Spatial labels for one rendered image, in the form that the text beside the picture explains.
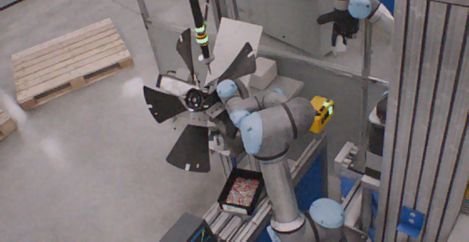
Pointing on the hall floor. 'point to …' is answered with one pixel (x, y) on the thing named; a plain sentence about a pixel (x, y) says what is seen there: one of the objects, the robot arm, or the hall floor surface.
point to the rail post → (325, 171)
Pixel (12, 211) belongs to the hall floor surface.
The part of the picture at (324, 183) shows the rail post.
